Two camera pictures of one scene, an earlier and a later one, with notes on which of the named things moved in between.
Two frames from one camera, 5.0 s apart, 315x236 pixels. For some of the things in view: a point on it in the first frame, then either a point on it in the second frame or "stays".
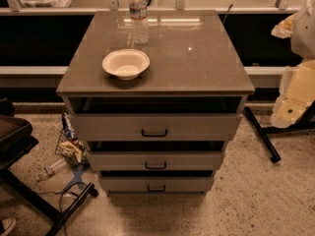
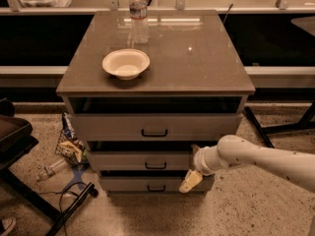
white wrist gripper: [304, 33] → [199, 161]
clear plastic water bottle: [138, 12] stays
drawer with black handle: [155, 160] stays
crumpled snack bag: [71, 147] stays
